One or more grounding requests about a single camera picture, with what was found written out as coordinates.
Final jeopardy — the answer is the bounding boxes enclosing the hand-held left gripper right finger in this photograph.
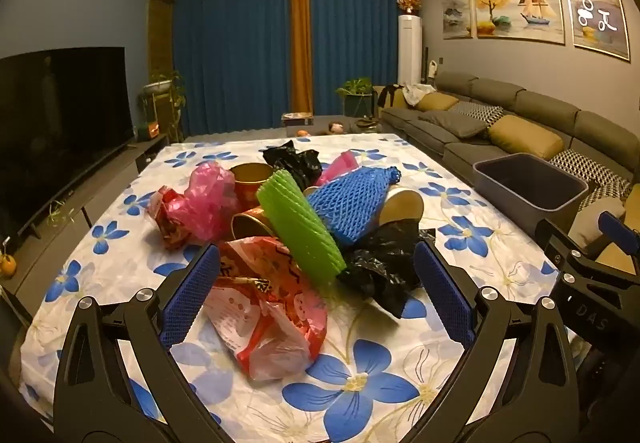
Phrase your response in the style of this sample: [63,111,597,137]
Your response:
[414,240,581,443]

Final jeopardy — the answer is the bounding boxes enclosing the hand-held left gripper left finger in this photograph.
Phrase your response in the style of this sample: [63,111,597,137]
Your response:
[52,243,226,443]

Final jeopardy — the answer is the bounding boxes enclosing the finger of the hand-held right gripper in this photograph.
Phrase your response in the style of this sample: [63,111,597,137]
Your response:
[535,218,590,287]
[575,210,640,275]

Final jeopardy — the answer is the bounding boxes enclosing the grey plastic bin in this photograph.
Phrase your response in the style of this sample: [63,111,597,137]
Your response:
[472,153,590,236]

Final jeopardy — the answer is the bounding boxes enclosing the black plastic bag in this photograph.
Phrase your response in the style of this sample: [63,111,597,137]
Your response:
[336,218,437,319]
[262,140,323,190]

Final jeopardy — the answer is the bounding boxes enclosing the red white plastic bag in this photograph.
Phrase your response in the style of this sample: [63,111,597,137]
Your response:
[202,235,328,381]

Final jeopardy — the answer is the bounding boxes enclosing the red printed plastic bag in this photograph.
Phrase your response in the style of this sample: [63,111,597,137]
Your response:
[147,185,201,251]

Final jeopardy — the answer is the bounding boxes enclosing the red gold paper cup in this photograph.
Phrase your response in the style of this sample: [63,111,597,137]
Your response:
[231,205,281,244]

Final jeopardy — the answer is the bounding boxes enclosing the pink plastic bag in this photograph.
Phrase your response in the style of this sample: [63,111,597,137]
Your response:
[182,162,242,244]
[320,150,361,186]

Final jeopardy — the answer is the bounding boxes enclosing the white orange paper cup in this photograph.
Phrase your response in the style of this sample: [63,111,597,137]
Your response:
[379,185,426,226]

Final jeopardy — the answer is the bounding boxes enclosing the green foam net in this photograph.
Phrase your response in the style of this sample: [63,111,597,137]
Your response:
[256,169,347,286]

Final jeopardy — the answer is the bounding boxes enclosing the blue foam net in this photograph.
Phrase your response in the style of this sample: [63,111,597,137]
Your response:
[306,165,402,246]

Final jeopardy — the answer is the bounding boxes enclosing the red gold paper bowl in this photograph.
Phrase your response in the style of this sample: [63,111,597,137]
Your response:
[230,163,273,210]

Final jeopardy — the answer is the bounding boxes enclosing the beige cushion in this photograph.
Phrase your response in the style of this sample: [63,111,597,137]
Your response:
[570,197,626,249]

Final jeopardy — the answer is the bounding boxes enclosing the houndstooth cushion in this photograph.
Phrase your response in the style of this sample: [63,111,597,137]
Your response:
[550,149,633,198]
[450,102,505,124]

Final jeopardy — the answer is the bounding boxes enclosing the large yellow cushion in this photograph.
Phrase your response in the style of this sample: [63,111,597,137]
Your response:
[487,115,565,160]

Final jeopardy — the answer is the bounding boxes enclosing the white blue floral tablecloth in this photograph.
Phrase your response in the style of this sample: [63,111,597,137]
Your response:
[20,135,591,443]

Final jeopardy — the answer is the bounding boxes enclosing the grey television cabinet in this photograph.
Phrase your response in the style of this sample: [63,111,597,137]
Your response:
[0,133,171,309]

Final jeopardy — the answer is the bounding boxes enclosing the grey sectional sofa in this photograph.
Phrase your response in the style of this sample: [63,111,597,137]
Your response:
[380,72,640,274]

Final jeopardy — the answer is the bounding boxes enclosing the grey cushion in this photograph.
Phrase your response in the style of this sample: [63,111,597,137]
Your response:
[419,110,488,140]

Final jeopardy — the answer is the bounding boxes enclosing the small yellow cushion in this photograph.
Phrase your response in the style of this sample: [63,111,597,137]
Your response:
[415,93,460,112]

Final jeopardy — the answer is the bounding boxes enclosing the dark coffee table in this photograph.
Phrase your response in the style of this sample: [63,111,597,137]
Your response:
[282,115,387,138]

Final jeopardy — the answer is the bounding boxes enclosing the white cloth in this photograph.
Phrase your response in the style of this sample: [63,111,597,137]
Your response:
[402,84,438,106]

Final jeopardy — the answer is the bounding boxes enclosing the potted plant white pot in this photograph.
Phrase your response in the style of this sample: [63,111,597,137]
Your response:
[139,70,187,142]

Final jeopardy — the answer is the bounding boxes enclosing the black television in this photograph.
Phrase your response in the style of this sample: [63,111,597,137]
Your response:
[0,47,135,254]

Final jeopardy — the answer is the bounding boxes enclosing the potted plant dark pot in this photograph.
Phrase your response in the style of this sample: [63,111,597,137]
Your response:
[336,79,376,118]

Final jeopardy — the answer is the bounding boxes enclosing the purple grey sky painting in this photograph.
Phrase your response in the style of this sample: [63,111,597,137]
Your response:
[560,0,631,61]

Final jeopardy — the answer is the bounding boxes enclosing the brown wooden screen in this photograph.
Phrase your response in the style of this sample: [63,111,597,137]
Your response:
[150,0,176,144]

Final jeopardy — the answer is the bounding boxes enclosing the blue curtain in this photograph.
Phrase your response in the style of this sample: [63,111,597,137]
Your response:
[172,0,292,138]
[310,0,420,131]

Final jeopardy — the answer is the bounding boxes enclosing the white standing air conditioner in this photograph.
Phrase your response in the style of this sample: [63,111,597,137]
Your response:
[397,14,423,86]

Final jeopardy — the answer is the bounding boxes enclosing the sailboat and tree painting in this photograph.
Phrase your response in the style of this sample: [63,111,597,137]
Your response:
[472,0,566,46]

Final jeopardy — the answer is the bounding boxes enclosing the small misty landscape painting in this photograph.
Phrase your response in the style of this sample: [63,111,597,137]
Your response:
[441,0,473,40]

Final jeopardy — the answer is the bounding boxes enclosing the orange curtain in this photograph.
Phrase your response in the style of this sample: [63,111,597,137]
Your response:
[289,0,315,114]

